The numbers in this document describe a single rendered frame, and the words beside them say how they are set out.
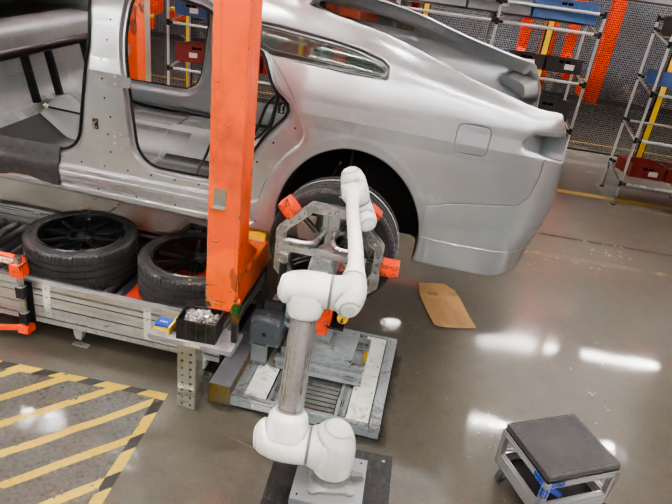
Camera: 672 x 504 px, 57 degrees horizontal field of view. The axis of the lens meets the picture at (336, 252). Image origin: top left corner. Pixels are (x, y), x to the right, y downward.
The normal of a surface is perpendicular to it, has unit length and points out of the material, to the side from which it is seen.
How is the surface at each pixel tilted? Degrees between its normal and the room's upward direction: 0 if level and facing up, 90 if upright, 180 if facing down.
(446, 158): 90
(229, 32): 90
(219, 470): 0
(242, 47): 90
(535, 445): 0
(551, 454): 0
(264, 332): 90
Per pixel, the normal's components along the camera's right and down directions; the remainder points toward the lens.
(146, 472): 0.12, -0.88
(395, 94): -0.18, 0.28
